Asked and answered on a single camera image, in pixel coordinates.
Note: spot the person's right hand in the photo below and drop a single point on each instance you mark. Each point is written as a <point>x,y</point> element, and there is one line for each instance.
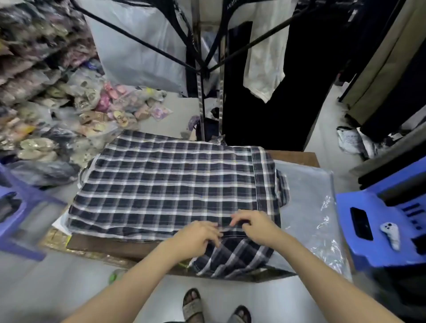
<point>263,229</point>

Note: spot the person's left hand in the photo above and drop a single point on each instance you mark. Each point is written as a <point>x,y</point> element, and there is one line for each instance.
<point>194,239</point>

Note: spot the person's left fingers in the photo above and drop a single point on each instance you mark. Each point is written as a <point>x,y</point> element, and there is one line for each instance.
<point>211,229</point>

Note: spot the person's right thumb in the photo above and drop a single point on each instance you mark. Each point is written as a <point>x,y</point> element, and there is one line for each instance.
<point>248,229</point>

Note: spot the dark blue plaid shirt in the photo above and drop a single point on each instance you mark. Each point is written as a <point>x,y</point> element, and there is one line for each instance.
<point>159,186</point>

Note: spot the person's left forearm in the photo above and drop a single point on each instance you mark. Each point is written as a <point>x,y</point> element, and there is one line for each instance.
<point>133,286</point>

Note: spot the person's right forearm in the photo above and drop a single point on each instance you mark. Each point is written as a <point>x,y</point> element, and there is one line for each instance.
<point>326,286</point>

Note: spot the clear plastic bag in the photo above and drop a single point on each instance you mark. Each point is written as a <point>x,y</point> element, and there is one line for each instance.
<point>309,206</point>

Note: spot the grey sandal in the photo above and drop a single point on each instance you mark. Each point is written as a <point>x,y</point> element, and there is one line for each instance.
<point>193,307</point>
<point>240,316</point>

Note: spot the green bottle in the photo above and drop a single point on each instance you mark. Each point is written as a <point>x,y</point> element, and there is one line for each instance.
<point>117,276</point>

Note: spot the blue plastic stool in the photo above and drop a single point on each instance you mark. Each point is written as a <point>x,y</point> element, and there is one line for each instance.
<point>382,206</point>
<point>16,219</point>

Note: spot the black hanging garment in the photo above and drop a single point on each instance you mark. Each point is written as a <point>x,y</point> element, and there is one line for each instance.
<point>293,99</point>

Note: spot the white printed plastic bag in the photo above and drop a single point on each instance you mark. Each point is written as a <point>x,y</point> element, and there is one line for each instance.
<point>352,139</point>

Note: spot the white handheld controller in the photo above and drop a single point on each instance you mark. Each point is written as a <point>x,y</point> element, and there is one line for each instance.
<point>391,234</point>

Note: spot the black metal clothes rack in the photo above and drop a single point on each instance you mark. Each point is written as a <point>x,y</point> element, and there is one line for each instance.
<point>201,66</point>

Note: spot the white hanging garment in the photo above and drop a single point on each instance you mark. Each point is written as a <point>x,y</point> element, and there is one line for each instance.
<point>266,50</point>

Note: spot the white plastic hanging bag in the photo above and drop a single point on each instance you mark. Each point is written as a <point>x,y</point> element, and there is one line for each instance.
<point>133,46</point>

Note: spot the pile of bagged sandals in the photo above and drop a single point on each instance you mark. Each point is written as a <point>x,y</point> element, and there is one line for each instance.
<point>50,99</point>

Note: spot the olive hanging garment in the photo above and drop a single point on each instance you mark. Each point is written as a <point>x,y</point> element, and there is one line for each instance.
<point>382,60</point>

